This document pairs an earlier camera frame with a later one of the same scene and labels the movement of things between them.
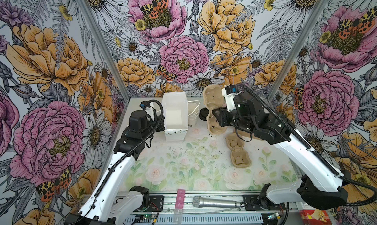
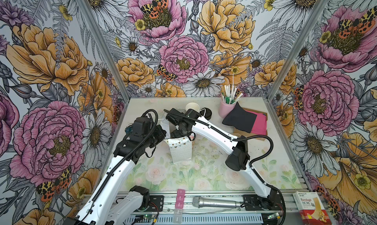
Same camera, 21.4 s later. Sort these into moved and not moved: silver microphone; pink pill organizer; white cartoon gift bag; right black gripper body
Moved: white cartoon gift bag; right black gripper body
Not moved: silver microphone; pink pill organizer
